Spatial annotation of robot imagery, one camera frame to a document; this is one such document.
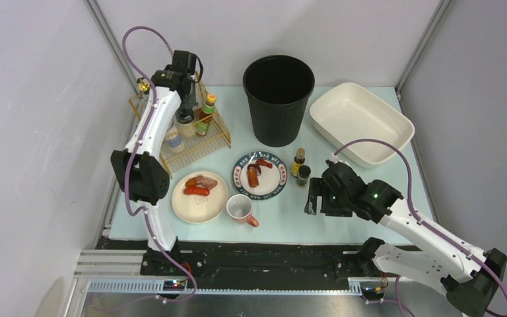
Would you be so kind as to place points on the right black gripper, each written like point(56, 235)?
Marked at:
point(317, 197)

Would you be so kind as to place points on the yellow cap sauce bottle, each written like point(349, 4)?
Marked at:
point(205, 115)

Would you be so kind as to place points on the silver lid spice jar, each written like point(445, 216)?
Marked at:
point(174, 140)

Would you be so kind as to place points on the black lid spice jar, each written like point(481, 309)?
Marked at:
point(185, 118)

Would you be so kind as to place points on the glass oil bottle gold spout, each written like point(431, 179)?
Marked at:
point(144, 87)

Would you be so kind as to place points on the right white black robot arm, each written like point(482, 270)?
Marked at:
point(466, 275)

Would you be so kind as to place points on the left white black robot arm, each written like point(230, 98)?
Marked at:
point(140, 174)

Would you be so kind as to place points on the black cap pepper jar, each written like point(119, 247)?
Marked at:
point(303, 176)

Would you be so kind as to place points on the patterned rim white plate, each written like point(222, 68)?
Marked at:
point(271, 181)

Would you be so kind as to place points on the brown cap small bottle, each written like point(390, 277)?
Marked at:
point(298, 161)

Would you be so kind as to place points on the orange sausage on patterned plate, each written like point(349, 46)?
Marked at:
point(253, 179)

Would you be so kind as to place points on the red sausage piece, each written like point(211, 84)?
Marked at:
point(265, 163)

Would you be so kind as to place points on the pink ceramic mug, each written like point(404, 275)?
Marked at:
point(240, 208)

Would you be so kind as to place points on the dark sausage piece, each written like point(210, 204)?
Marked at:
point(255, 167)

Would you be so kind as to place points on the white rectangular basin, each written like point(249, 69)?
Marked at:
point(350, 111)

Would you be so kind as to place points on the brown meat piece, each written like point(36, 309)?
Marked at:
point(201, 181)

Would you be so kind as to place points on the cream round plate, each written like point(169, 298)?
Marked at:
point(199, 209)

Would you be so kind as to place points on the red sausage on cream plate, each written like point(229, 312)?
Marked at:
point(196, 190)

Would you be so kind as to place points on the black plastic trash bin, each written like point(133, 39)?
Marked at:
point(277, 88)

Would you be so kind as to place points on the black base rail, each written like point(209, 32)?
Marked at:
point(254, 267)

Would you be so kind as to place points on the yellow wire mesh rack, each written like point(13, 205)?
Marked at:
point(217, 137)

